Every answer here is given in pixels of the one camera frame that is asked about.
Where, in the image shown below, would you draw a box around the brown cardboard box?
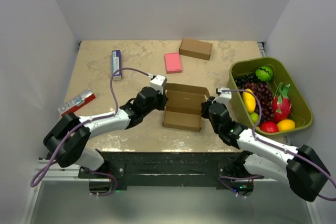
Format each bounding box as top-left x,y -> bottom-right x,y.
162,83 -> 210,132
179,38 -> 213,60

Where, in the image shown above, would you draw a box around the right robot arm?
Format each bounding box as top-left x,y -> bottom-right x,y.
201,97 -> 332,202

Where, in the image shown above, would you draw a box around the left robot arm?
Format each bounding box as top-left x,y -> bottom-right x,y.
43,87 -> 167,178

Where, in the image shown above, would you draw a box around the purple toothpaste box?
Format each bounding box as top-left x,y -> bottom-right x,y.
111,50 -> 122,80

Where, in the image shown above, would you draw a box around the closed brown cardboard box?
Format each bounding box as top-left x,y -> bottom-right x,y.
179,38 -> 213,60

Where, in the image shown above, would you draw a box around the red white toothpaste box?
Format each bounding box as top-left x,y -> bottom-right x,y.
57,89 -> 96,116

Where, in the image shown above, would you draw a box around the green toy lime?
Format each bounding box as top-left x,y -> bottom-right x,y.
249,112 -> 259,125

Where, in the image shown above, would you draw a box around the pink sticky note pad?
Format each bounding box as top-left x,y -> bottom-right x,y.
164,52 -> 182,74

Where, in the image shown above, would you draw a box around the dark blue toy grapes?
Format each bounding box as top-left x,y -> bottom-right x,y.
234,74 -> 259,89

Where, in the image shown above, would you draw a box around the red purple toy grapes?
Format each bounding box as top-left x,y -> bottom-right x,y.
247,82 -> 274,123

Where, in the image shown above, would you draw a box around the red toy apple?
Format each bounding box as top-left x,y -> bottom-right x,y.
260,121 -> 279,133

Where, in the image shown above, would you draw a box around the green toy melon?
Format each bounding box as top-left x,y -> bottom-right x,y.
255,66 -> 274,82

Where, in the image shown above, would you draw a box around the pink toy dragon fruit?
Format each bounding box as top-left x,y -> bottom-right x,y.
271,82 -> 292,123

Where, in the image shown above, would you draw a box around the orange yellow toy fruit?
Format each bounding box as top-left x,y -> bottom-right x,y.
277,119 -> 296,132

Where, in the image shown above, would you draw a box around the olive green plastic bin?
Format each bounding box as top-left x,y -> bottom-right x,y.
227,57 -> 313,136

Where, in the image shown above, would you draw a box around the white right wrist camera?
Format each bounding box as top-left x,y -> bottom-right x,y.
213,87 -> 232,105

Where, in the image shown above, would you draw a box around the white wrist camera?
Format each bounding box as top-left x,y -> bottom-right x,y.
213,87 -> 232,105
150,75 -> 167,94

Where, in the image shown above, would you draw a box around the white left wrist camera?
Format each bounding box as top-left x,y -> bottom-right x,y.
150,75 -> 167,94

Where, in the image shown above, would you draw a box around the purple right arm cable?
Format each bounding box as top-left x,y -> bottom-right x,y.
217,89 -> 336,201

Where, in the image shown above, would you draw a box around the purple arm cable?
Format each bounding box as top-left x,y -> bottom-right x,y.
217,89 -> 336,201
30,67 -> 155,197

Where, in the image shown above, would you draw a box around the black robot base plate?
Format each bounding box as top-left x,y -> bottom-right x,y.
79,151 -> 257,196

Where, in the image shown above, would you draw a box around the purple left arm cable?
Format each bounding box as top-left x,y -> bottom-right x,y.
30,67 -> 155,197

